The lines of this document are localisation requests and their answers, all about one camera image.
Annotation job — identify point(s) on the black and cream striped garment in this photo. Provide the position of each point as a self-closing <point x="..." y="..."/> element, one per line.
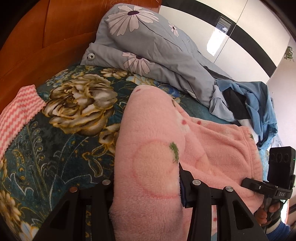
<point x="235" y="104"/>

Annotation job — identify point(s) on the teal floral blanket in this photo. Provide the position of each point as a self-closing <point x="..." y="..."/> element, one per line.
<point x="69" y="139"/>

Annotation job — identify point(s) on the pink fleece garment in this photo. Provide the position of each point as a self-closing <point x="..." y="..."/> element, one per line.
<point x="150" y="150"/>

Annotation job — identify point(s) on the pink zigzag cloth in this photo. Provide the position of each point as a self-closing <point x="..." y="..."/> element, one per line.
<point x="18" y="115"/>

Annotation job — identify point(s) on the white wardrobe with black stripe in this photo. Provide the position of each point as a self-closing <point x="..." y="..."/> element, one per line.
<point x="196" y="23"/>

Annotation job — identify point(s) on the person's right hand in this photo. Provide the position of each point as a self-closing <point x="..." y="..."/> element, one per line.
<point x="261" y="216"/>

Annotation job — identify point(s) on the person's right forearm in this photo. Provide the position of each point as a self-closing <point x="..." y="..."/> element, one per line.
<point x="277" y="231"/>

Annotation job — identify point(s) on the wooden headboard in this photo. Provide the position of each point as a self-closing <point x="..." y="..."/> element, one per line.
<point x="46" y="34"/>

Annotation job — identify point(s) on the panda-shaped duvet clip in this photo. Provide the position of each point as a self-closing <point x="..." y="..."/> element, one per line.
<point x="91" y="56"/>

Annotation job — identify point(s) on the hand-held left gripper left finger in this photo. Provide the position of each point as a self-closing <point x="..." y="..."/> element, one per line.
<point x="101" y="197"/>

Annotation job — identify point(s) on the green plant wall decoration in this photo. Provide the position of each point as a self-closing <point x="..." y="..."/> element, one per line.
<point x="289" y="53"/>

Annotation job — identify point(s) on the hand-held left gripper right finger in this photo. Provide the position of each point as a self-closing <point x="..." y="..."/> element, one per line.
<point x="189" y="194"/>

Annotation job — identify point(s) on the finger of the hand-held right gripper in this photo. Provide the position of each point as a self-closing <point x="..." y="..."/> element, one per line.
<point x="259" y="187"/>

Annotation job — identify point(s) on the blue sweat garment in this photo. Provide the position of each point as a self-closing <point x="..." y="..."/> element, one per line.
<point x="259" y="104"/>

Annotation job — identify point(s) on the grey floral duvet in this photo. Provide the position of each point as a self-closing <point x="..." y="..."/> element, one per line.
<point x="150" y="46"/>

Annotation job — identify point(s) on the light blue shirt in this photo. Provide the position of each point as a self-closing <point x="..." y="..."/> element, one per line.
<point x="219" y="106"/>

